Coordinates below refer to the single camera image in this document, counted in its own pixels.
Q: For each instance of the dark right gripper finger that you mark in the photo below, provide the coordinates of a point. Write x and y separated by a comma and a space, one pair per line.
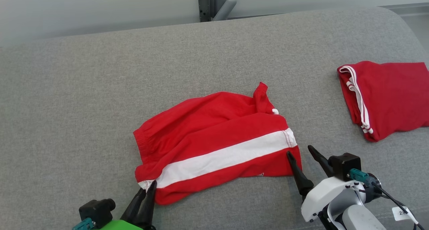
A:
300, 179
321, 159

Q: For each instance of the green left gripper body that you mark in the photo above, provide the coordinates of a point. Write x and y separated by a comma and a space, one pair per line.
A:
117, 226

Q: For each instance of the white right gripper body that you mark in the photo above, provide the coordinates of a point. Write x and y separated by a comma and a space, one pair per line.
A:
321, 196

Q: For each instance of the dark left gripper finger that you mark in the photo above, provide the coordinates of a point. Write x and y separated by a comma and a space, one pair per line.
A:
147, 210
132, 210

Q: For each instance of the red basketball jersey white sleeves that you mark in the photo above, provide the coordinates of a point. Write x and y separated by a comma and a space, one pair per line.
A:
395, 96

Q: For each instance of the red shorts white stripe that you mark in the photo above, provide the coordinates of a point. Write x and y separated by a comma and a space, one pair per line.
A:
207, 122

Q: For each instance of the grey fabric sofa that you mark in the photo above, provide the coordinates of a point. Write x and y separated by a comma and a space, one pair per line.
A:
100, 89

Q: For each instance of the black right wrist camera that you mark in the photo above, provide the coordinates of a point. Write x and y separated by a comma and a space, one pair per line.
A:
345, 164

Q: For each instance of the dark grey bracket plate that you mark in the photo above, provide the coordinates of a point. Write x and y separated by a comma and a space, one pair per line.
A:
203, 3

